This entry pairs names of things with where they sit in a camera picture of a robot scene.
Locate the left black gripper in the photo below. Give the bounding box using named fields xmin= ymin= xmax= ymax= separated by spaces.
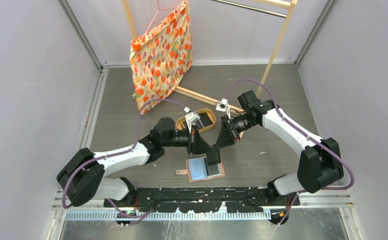
xmin=162 ymin=125 xmax=213 ymax=155

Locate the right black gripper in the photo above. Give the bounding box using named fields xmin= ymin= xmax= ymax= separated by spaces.
xmin=215 ymin=113 xmax=258 ymax=150

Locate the pink leather card holder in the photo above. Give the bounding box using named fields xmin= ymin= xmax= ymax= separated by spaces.
xmin=176 ymin=156 xmax=226 ymax=183

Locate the dark credit card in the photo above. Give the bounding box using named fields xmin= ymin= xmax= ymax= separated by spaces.
xmin=206 ymin=164 xmax=221 ymax=177

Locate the tan oval card tray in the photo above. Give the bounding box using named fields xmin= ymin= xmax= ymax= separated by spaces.
xmin=176 ymin=108 xmax=216 ymax=133

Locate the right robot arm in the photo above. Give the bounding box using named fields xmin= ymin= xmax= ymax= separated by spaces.
xmin=214 ymin=90 xmax=344 ymax=205

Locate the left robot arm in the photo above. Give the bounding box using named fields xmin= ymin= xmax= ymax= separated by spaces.
xmin=56 ymin=117 xmax=212 ymax=207

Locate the stack of credit cards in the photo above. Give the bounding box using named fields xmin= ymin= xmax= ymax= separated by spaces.
xmin=180 ymin=112 xmax=213 ymax=129

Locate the floral orange fabric bag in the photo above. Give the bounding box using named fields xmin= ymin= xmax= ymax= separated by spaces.
xmin=129 ymin=0 xmax=193 ymax=114

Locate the wooden clothes rack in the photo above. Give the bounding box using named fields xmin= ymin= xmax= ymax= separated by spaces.
xmin=121 ymin=0 xmax=298 ymax=138

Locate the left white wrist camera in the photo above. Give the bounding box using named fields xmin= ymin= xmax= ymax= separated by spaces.
xmin=184 ymin=107 xmax=200 ymax=133

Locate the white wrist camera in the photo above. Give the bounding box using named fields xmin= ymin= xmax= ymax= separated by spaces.
xmin=184 ymin=107 xmax=200 ymax=133
xmin=215 ymin=97 xmax=231 ymax=119

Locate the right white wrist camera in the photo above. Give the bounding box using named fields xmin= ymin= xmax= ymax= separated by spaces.
xmin=215 ymin=97 xmax=231 ymax=119

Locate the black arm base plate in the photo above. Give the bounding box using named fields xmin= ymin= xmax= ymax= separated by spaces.
xmin=113 ymin=186 xmax=296 ymax=213

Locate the pink wire hanger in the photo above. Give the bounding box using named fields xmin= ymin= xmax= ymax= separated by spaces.
xmin=143 ymin=0 xmax=177 ymax=35

